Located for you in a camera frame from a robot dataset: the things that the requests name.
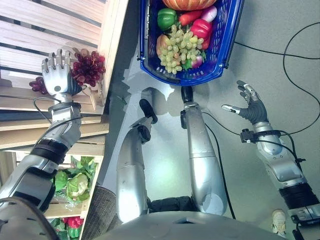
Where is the dark red grape bunch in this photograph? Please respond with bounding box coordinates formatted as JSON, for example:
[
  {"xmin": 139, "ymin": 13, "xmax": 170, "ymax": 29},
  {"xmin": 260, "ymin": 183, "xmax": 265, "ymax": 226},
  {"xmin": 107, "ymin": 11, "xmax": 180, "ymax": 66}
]
[{"xmin": 70, "ymin": 48, "xmax": 107, "ymax": 89}]

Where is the silver robot leg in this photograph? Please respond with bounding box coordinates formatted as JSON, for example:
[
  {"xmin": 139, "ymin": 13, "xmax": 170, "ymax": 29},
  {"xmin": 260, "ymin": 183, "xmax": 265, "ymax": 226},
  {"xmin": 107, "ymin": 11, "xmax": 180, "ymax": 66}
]
[
  {"xmin": 179, "ymin": 85, "xmax": 229, "ymax": 216},
  {"xmin": 115, "ymin": 98, "xmax": 159, "ymax": 224}
]

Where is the green bell pepper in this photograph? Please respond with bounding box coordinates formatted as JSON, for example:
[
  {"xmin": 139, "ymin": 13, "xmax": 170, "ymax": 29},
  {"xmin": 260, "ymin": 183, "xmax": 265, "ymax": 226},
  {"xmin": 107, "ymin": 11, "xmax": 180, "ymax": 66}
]
[
  {"xmin": 66, "ymin": 225, "xmax": 81, "ymax": 239},
  {"xmin": 156, "ymin": 7, "xmax": 179, "ymax": 32}
]

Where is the orange yellow mango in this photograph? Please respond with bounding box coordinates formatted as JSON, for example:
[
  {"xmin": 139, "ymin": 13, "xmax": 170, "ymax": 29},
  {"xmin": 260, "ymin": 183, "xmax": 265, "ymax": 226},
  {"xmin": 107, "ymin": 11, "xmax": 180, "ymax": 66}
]
[{"xmin": 155, "ymin": 34, "xmax": 171, "ymax": 57}]

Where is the leafy green lettuce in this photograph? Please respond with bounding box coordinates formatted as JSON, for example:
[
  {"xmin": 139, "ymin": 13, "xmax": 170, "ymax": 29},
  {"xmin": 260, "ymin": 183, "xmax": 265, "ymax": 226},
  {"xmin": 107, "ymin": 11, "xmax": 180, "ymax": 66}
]
[{"xmin": 70, "ymin": 155, "xmax": 99, "ymax": 177}]

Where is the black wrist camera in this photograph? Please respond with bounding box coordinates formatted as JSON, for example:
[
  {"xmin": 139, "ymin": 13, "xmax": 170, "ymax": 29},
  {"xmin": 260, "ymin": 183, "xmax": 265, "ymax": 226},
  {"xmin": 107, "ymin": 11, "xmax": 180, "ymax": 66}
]
[{"xmin": 239, "ymin": 128, "xmax": 256, "ymax": 144}]

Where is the orange pumpkin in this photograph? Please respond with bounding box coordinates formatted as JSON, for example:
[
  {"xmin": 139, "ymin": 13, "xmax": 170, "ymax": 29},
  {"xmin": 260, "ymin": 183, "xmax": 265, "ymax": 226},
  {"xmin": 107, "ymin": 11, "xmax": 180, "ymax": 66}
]
[{"xmin": 161, "ymin": 0, "xmax": 218, "ymax": 12}]

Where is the left silver robot leg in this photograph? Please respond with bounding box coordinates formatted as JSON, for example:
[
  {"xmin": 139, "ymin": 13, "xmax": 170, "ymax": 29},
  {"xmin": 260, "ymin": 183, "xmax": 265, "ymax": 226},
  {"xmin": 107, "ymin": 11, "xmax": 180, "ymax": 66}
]
[{"xmin": 115, "ymin": 98, "xmax": 159, "ymax": 224}]

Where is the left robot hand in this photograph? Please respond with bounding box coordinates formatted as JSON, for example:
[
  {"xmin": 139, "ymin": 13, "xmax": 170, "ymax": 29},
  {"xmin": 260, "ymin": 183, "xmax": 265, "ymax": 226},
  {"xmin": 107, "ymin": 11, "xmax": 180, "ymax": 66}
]
[{"xmin": 41, "ymin": 48, "xmax": 84, "ymax": 97}]

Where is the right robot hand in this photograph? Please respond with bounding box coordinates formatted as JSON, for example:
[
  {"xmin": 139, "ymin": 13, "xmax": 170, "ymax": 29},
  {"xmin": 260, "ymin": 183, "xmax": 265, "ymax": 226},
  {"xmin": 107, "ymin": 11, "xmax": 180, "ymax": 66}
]
[{"xmin": 221, "ymin": 79, "xmax": 270, "ymax": 125}]

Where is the orange carrot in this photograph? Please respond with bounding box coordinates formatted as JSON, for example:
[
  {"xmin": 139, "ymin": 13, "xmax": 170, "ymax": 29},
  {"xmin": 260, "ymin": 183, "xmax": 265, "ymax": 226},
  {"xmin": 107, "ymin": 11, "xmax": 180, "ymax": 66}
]
[{"xmin": 178, "ymin": 9, "xmax": 204, "ymax": 27}]

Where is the black robot leg cable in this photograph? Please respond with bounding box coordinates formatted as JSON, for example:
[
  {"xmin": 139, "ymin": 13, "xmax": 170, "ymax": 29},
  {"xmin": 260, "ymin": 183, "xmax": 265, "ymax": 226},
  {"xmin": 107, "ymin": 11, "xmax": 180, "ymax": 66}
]
[{"xmin": 201, "ymin": 111, "xmax": 237, "ymax": 220}]

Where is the pale green cabbage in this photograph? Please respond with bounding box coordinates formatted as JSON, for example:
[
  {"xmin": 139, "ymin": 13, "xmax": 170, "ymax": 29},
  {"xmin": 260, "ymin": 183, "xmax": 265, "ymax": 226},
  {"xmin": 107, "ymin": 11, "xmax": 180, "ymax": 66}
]
[{"xmin": 65, "ymin": 172, "xmax": 90, "ymax": 199}]

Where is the blue plastic shopping basket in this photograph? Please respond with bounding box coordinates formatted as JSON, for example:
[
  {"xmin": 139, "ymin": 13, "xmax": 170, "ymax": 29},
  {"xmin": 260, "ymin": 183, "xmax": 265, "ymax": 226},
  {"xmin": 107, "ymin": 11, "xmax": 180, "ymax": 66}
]
[{"xmin": 138, "ymin": 0, "xmax": 245, "ymax": 87}]

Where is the pink radish with leaves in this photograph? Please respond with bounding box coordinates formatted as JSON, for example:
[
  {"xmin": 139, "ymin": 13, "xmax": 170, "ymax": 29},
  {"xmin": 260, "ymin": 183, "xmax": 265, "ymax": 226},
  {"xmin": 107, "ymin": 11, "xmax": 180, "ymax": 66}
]
[{"xmin": 181, "ymin": 54, "xmax": 207, "ymax": 71}]

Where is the small purple grape bunch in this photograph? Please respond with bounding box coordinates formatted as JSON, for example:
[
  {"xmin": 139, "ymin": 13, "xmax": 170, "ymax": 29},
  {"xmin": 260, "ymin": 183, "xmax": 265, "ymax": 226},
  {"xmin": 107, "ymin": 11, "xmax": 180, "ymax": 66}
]
[{"xmin": 28, "ymin": 76, "xmax": 49, "ymax": 96}]

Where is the silver robot torso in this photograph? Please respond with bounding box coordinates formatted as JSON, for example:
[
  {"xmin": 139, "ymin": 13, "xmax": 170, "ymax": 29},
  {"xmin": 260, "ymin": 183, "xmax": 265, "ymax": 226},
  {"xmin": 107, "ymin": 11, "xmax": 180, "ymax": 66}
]
[{"xmin": 94, "ymin": 210, "xmax": 289, "ymax": 240}]

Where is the wooden produce shelf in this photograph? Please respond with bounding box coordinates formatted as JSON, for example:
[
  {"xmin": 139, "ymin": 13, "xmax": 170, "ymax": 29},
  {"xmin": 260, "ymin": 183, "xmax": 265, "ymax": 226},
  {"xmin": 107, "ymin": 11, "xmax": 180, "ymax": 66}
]
[{"xmin": 0, "ymin": 0, "xmax": 130, "ymax": 240}]

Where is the green grape bunch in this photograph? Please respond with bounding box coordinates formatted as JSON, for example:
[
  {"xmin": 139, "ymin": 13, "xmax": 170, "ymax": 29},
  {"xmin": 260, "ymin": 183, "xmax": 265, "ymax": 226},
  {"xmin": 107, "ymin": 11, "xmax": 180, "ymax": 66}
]
[{"xmin": 158, "ymin": 24, "xmax": 205, "ymax": 75}]

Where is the bright green cabbage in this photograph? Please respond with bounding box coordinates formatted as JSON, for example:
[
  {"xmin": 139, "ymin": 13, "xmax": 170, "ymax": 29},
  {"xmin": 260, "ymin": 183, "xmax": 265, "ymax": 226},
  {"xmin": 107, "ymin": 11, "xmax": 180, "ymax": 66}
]
[{"xmin": 52, "ymin": 170, "xmax": 69, "ymax": 193}]

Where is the long black floor cable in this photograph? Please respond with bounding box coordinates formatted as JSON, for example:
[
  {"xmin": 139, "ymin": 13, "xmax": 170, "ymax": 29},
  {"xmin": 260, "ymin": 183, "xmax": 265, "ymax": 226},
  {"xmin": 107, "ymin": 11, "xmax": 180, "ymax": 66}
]
[{"xmin": 233, "ymin": 21, "xmax": 320, "ymax": 135}]

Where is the red bell pepper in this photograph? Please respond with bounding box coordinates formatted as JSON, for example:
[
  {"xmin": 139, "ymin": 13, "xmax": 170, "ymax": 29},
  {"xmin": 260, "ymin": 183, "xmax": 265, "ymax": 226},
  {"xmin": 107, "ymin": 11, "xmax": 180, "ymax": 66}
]
[
  {"xmin": 66, "ymin": 215, "xmax": 85, "ymax": 229},
  {"xmin": 190, "ymin": 18, "xmax": 214, "ymax": 51}
]

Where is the right silver robot leg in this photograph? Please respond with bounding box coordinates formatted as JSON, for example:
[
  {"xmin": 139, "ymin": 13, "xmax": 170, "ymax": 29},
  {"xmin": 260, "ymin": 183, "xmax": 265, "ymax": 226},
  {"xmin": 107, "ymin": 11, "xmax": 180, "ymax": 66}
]
[{"xmin": 179, "ymin": 85, "xmax": 229, "ymax": 216}]

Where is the white shoe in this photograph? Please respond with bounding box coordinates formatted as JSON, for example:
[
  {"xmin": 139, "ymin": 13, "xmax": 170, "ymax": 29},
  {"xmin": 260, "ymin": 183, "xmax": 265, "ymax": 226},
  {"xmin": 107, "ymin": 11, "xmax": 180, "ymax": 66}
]
[{"xmin": 270, "ymin": 209, "xmax": 287, "ymax": 237}]

